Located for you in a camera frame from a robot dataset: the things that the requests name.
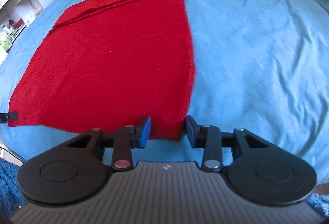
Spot red knit sweater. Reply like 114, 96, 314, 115
9, 0, 195, 140

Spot white shelf desk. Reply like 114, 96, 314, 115
1, 0, 53, 45

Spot blue fluffy rug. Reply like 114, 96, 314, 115
0, 158, 25, 217

